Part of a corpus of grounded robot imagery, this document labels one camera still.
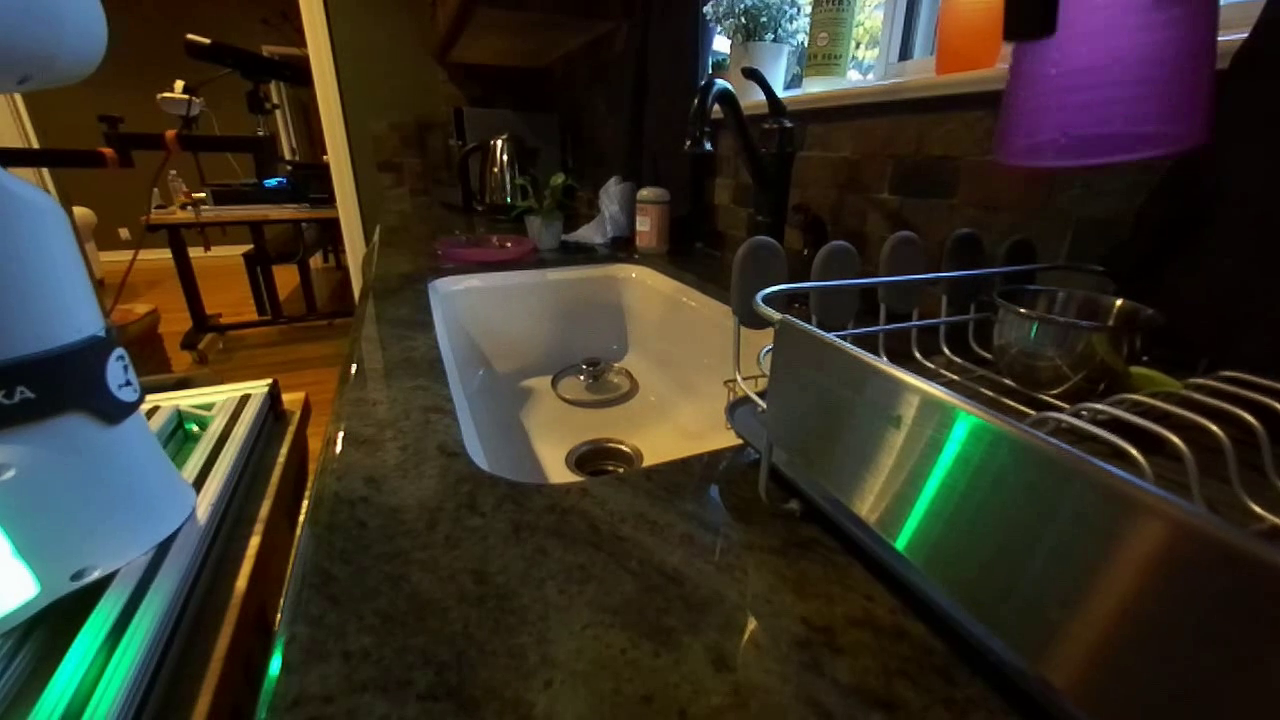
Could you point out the round metal sink stopper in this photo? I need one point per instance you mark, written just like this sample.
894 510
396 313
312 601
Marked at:
592 381

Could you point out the kitchen window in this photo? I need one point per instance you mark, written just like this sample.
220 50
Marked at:
881 43

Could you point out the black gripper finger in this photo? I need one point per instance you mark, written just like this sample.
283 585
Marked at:
1031 16

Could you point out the purple bowl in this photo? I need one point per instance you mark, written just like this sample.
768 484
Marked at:
480 250

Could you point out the soap bottle orange label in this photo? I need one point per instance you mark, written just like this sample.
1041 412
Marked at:
653 224

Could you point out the green leafy potted plant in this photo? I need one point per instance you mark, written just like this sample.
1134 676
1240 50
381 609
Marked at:
547 212

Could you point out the blue dish rack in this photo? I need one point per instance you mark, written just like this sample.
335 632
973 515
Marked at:
1013 535

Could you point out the dark bronze faucet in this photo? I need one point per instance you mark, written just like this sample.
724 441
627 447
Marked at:
764 163

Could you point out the white kitchen sink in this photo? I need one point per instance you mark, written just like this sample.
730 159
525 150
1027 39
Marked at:
533 344

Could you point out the white pot with plant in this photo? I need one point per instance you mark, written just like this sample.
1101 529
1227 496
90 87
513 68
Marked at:
763 53

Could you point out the tall bottle green label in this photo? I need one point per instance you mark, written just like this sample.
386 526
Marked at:
831 34

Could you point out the dark wooden table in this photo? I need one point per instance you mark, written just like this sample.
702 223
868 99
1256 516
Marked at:
240 212

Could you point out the metal sink drain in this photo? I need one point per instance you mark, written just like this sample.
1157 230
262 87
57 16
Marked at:
604 457

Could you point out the orange plastic cup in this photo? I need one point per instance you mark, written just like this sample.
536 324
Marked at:
970 34

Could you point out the metal kettle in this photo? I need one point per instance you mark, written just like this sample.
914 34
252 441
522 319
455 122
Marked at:
501 175

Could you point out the purple plastic cup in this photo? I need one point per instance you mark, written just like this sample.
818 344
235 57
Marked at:
1105 83

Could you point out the black camera stand rig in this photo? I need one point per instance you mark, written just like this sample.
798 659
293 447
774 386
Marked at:
247 62

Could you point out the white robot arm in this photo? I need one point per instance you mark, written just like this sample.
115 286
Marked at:
66 467

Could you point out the striped white cloth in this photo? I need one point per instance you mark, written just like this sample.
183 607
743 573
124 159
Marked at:
604 212

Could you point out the glass cup in rack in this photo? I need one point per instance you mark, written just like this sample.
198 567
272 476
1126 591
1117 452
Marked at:
1064 341

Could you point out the metal robot base platform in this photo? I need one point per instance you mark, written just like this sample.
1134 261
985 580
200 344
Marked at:
200 535

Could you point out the cardboard box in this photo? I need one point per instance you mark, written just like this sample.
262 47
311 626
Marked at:
141 341

